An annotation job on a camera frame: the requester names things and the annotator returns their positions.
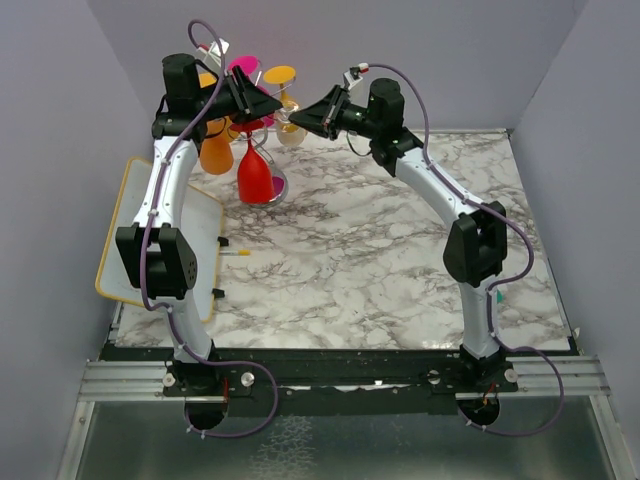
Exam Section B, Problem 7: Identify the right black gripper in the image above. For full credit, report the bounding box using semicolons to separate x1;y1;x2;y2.
289;86;380;142

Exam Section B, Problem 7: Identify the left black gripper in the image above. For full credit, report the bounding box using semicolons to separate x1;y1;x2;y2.
192;64;281;124

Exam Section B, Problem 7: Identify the clear wine glass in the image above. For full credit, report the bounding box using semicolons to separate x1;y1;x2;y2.
274;100;307;148

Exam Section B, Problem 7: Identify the chrome wine glass rack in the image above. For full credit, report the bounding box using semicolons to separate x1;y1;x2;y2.
219;64;301;206

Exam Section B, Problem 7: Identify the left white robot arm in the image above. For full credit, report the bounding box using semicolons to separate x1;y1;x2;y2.
115;53;281;395

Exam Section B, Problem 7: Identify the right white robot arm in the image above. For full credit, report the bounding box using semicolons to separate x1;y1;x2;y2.
289;78;507;391

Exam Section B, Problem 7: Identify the pink wine glass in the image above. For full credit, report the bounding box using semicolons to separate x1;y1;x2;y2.
227;53;276;129

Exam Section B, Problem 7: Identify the yellow wine glass right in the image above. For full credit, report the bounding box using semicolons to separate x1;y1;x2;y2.
263;65;299;111

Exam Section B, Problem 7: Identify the yellow wine glass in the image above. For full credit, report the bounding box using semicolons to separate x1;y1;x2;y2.
199;72;218;88
263;65;299;111

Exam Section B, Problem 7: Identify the yellow wine glass left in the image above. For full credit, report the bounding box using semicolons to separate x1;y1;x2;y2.
199;72;218;88

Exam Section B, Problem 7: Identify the orange wine glass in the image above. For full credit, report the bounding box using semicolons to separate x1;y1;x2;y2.
199;117;234;175

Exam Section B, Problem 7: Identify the red wine glass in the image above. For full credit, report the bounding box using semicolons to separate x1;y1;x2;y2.
231;119;275;205

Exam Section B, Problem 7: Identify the yellow framed whiteboard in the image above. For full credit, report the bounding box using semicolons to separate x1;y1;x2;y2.
95;157;224;322

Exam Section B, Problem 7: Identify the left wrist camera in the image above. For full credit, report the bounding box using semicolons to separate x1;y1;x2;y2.
197;39;230;69

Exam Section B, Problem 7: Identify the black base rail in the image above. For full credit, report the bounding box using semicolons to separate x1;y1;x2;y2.
99;345;518;419

